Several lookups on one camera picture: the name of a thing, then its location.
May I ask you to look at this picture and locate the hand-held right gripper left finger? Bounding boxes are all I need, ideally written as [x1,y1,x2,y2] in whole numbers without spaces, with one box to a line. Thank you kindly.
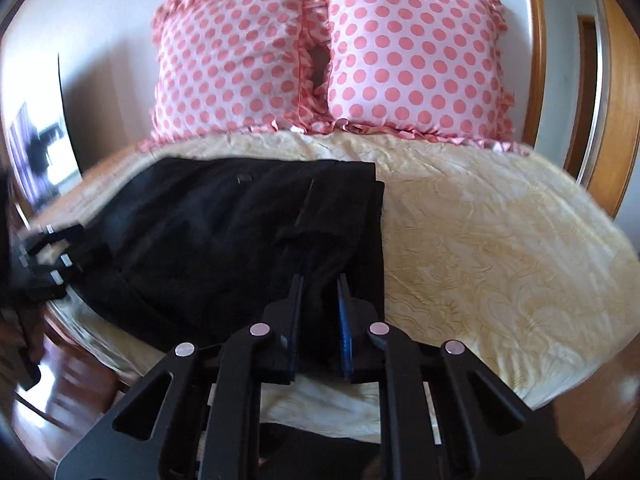
[55,274,306,480]

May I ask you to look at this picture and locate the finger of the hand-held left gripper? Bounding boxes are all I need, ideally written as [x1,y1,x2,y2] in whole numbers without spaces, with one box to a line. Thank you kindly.
[20,223,87,262]
[22,244,109,302]

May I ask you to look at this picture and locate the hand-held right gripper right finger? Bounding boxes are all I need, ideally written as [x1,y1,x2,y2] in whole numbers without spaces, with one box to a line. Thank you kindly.
[336,274,586,480]

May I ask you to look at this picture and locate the black pants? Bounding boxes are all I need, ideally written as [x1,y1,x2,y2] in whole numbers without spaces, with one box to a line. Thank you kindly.
[65,156,387,361]

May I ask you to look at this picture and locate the yellow patterned bedspread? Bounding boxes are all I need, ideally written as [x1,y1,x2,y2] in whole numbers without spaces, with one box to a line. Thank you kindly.
[30,129,640,442]

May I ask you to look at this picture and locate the pink polka dot pillow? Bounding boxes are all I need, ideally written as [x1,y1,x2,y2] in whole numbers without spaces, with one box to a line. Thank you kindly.
[312,0,519,155]
[149,0,332,145]

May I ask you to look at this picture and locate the brown door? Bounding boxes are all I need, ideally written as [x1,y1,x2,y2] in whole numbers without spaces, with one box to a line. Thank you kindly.
[565,14,599,176]

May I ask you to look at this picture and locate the wooden sliding door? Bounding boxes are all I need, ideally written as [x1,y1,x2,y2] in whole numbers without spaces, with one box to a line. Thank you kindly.
[579,0,640,222]

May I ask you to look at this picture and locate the wall mirror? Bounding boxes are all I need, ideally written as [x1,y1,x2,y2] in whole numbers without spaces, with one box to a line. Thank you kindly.
[7,52,83,211]

